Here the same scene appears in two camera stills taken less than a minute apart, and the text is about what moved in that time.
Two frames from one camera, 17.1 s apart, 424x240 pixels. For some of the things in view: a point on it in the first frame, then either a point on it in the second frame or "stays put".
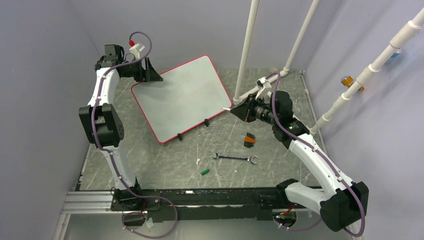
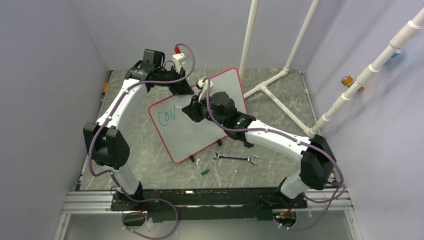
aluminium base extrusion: x=89 y=202 stays put
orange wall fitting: x=347 y=80 stays put
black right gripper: x=245 y=111 → x=193 y=110
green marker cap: x=204 y=172 stays put
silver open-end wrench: x=250 y=158 stays put
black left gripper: x=150 y=74 → x=182 y=88
